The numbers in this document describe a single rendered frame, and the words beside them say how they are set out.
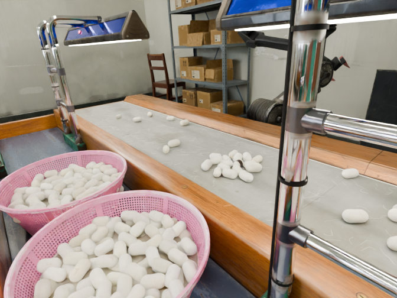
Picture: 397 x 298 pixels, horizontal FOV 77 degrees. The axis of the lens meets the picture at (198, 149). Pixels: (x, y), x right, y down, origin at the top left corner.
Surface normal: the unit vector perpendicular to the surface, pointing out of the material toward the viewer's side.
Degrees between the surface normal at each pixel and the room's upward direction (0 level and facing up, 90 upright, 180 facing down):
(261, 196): 0
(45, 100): 89
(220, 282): 0
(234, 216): 0
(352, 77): 90
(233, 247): 90
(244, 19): 90
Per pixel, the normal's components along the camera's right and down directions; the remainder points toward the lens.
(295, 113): -0.65, 0.32
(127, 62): 0.61, 0.28
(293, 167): -0.39, 0.38
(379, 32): -0.80, 0.28
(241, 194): -0.05, -0.92
